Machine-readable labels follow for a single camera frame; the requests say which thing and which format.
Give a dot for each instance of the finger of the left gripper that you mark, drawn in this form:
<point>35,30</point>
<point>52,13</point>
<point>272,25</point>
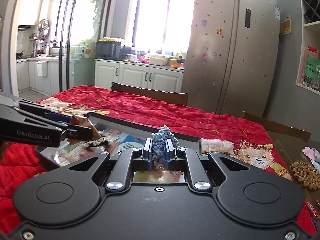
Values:
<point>39,110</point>
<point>68,131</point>

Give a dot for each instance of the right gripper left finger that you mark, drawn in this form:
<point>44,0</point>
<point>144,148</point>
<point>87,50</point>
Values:
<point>129,161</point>

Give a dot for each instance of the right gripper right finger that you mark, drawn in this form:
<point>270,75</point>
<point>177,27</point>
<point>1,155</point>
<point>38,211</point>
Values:
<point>188,161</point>

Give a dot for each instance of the brown paper pyramid packet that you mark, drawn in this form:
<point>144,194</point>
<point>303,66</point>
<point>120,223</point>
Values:
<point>86,131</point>

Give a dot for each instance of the blue knitted scrunchie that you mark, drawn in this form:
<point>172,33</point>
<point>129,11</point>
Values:
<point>158,149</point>

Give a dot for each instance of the colourful book in box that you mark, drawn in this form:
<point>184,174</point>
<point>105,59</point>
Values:
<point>69,152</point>

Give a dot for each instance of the black white-trim scrunchie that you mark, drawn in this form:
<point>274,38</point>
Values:
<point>103,141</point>

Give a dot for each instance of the red printed quilt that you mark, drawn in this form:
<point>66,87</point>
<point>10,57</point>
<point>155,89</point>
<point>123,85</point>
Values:
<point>21,161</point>

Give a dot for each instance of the white kitchen cabinet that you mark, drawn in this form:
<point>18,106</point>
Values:
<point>138,75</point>

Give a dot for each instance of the black microwave oven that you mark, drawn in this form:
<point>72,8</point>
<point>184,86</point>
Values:
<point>108,50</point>

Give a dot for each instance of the white mug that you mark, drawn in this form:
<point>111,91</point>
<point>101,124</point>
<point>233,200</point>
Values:
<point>131,57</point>

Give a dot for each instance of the white storage container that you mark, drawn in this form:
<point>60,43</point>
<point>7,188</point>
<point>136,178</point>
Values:
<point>159,60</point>

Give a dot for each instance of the silver double-door refrigerator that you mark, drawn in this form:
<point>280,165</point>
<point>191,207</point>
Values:
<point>232,55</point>

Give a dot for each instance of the brown beaded coaster mat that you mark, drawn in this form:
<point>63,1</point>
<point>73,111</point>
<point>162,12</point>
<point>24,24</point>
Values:
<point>306,175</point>

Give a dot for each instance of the white wall shelf unit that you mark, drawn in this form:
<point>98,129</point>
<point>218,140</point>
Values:
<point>310,38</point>

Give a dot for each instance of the yellow wall sign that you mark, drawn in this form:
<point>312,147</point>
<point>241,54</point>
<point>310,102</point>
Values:
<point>285,26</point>

